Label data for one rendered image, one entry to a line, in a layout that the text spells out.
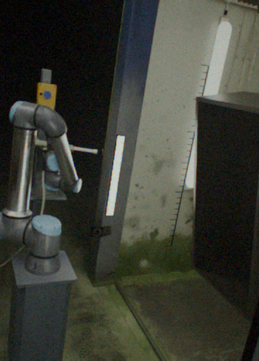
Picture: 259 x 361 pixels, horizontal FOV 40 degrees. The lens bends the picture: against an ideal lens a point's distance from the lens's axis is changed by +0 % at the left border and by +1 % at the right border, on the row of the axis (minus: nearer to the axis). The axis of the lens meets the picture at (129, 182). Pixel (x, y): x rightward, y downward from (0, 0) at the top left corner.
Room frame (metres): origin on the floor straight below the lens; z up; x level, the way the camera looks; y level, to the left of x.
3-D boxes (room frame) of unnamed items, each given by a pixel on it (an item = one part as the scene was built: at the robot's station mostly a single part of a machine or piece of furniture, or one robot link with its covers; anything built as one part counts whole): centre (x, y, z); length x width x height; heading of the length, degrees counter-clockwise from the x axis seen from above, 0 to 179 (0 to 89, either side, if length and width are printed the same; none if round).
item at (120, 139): (2.56, 0.11, 0.96); 0.06 x 0.02 x 0.63; 115
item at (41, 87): (2.51, 0.66, 1.42); 0.12 x 0.06 x 0.26; 115
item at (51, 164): (2.16, 0.49, 1.11); 0.12 x 0.09 x 0.10; 21
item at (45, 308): (1.72, 0.39, 0.32); 0.31 x 0.31 x 0.64; 25
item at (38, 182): (2.56, 0.68, 0.82); 0.06 x 0.06 x 1.64; 25
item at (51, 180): (2.15, 0.47, 1.00); 0.12 x 0.09 x 0.12; 79
